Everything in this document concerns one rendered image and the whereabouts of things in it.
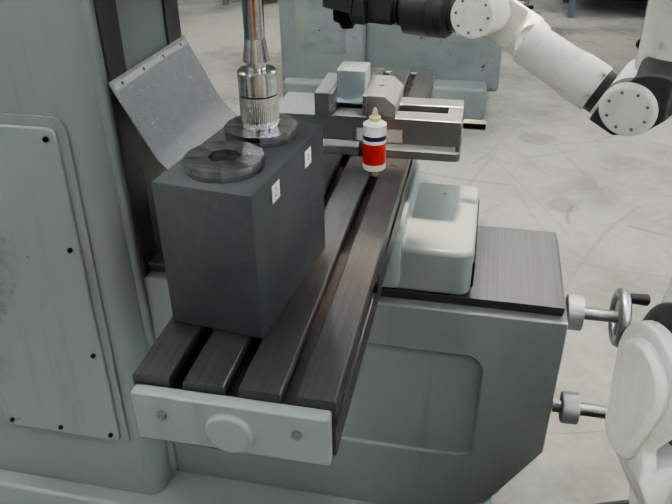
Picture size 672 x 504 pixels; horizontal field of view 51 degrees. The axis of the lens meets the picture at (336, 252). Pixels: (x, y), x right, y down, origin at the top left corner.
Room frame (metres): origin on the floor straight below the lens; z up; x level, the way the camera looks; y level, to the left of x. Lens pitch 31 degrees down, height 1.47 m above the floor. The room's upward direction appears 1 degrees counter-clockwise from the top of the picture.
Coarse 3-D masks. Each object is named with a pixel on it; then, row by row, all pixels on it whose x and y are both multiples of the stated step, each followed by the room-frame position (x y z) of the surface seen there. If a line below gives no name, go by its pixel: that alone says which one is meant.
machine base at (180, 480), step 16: (0, 480) 1.11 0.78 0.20; (16, 480) 1.11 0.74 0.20; (32, 480) 1.11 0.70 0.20; (48, 480) 1.11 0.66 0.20; (64, 480) 1.11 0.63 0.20; (176, 480) 1.10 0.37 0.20; (192, 480) 1.10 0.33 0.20; (208, 480) 1.10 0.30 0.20; (224, 480) 1.10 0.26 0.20; (0, 496) 1.09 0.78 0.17; (16, 496) 1.08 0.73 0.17; (32, 496) 1.08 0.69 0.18; (48, 496) 1.07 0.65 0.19; (64, 496) 1.07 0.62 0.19; (80, 496) 1.06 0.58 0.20; (96, 496) 1.06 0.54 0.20; (112, 496) 1.06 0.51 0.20; (128, 496) 1.06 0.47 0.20; (144, 496) 1.06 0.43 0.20; (160, 496) 1.06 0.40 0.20; (176, 496) 1.06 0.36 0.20; (192, 496) 1.06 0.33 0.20; (208, 496) 1.06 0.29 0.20; (224, 496) 1.06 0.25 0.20; (240, 496) 1.06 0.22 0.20; (256, 496) 1.06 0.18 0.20; (272, 496) 1.06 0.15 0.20; (288, 496) 1.05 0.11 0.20; (304, 496) 1.05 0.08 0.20; (320, 496) 1.05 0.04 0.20
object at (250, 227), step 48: (240, 144) 0.75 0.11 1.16; (288, 144) 0.78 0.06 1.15; (192, 192) 0.67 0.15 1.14; (240, 192) 0.66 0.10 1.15; (288, 192) 0.74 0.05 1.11; (192, 240) 0.67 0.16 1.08; (240, 240) 0.65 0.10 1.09; (288, 240) 0.73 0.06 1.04; (192, 288) 0.67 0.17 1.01; (240, 288) 0.65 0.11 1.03; (288, 288) 0.72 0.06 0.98
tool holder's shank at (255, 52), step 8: (248, 0) 0.80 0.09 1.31; (256, 0) 0.81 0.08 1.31; (248, 8) 0.80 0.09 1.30; (256, 8) 0.81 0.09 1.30; (248, 16) 0.80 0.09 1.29; (256, 16) 0.80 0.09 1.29; (248, 24) 0.80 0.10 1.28; (256, 24) 0.80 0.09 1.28; (248, 32) 0.81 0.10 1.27; (256, 32) 0.80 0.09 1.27; (264, 32) 0.81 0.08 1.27; (248, 40) 0.81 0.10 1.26; (256, 40) 0.80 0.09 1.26; (264, 40) 0.81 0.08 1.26; (248, 48) 0.80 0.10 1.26; (256, 48) 0.80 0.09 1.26; (264, 48) 0.81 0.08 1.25; (248, 56) 0.80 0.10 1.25; (256, 56) 0.80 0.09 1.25; (264, 56) 0.81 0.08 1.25; (248, 64) 0.81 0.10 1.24; (256, 64) 0.80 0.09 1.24; (264, 64) 0.81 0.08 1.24
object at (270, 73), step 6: (246, 66) 0.83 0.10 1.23; (270, 66) 0.82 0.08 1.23; (240, 72) 0.80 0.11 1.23; (246, 72) 0.80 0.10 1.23; (252, 72) 0.80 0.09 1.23; (258, 72) 0.80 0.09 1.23; (264, 72) 0.80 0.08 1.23; (270, 72) 0.80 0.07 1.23; (276, 72) 0.81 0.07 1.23; (240, 78) 0.80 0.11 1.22; (246, 78) 0.79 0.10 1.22; (252, 78) 0.79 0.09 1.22; (258, 78) 0.79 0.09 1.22; (264, 78) 0.80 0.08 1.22; (270, 78) 0.80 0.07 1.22
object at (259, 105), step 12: (240, 84) 0.80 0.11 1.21; (252, 84) 0.79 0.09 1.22; (264, 84) 0.79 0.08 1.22; (276, 84) 0.81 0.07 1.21; (240, 96) 0.80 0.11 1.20; (252, 96) 0.79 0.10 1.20; (264, 96) 0.79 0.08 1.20; (276, 96) 0.81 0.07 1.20; (240, 108) 0.81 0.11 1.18; (252, 108) 0.79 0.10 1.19; (264, 108) 0.79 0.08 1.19; (276, 108) 0.81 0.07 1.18; (252, 120) 0.79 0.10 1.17; (264, 120) 0.79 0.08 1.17; (276, 120) 0.81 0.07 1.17
